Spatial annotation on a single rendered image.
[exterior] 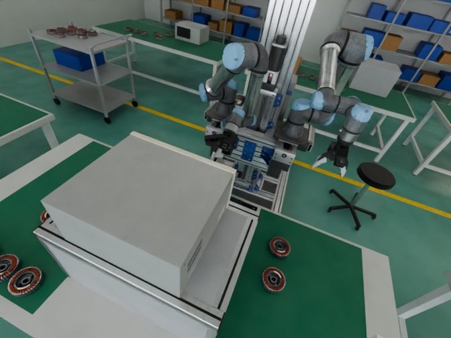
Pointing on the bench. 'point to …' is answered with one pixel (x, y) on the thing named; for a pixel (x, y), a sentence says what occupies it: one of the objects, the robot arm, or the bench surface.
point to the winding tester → (145, 208)
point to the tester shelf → (207, 315)
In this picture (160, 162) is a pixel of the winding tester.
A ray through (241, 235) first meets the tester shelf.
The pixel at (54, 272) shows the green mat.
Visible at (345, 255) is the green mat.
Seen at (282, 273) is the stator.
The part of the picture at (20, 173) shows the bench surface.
